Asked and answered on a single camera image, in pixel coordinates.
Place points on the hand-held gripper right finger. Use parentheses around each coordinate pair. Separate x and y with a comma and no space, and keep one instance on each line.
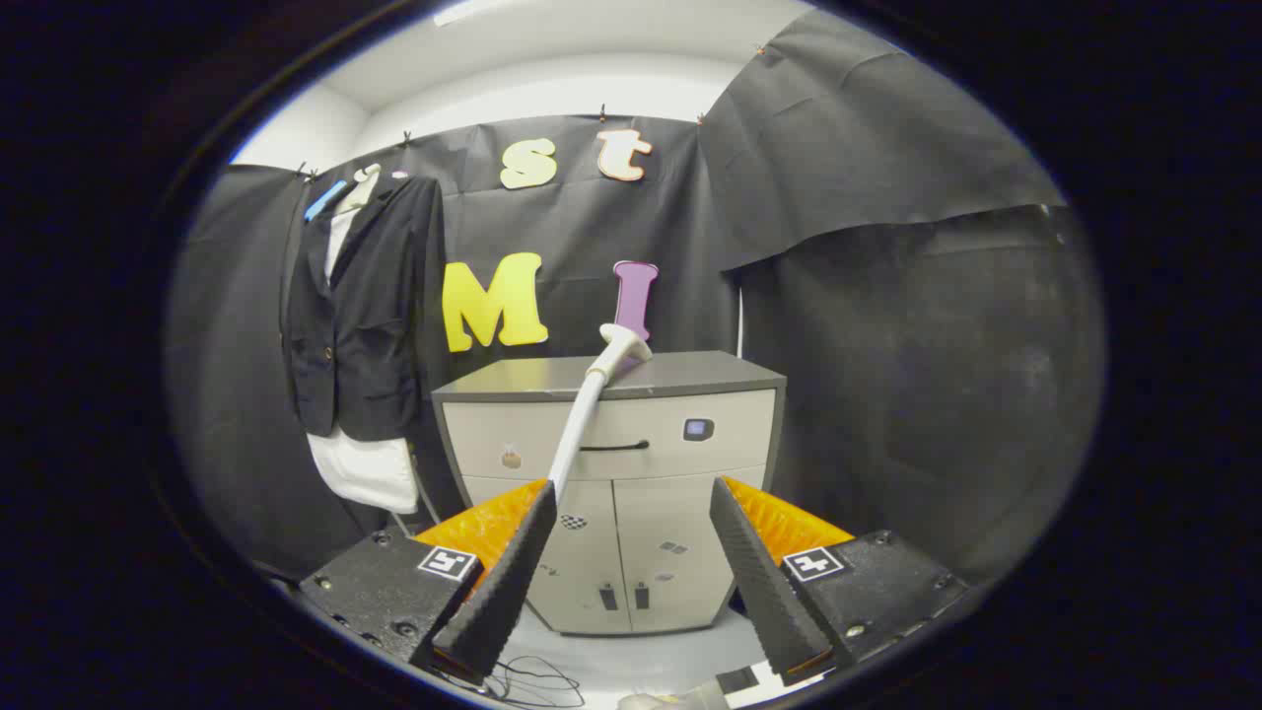
(764,582)

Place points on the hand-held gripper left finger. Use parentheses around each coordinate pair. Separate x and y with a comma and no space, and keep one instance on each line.
(503,582)

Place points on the white shirt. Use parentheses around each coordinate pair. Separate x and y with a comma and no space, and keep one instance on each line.
(365,473)

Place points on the white garment steamer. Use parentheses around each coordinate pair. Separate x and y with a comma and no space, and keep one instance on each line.
(623,347)

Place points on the black suit jacket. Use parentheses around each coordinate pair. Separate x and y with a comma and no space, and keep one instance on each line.
(375,325)

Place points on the white clothes hanger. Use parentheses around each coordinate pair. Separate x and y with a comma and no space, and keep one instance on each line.
(363,187)

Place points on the grey cabinet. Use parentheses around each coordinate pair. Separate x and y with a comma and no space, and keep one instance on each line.
(651,513)

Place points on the black backdrop cloth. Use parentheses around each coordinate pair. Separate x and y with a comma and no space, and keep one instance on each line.
(887,345)

